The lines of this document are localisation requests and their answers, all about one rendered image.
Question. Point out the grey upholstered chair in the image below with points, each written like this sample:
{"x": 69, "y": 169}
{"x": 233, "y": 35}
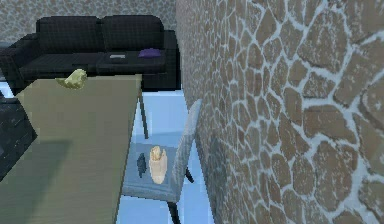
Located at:
{"x": 181, "y": 146}

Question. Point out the purple cushion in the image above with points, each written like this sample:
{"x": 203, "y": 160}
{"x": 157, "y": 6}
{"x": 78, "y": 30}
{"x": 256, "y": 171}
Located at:
{"x": 149, "y": 53}

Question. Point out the grey flat remote control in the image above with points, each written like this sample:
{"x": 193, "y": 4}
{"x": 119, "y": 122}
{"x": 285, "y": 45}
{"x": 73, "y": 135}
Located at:
{"x": 117, "y": 56}

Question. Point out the pale yellow crumpled lump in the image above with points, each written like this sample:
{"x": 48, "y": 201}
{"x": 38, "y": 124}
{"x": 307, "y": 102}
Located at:
{"x": 74, "y": 80}

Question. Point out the olive wooden table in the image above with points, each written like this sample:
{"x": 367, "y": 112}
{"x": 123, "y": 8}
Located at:
{"x": 73, "y": 146}

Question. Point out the black sofa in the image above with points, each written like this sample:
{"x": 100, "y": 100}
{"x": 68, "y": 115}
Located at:
{"x": 83, "y": 36}

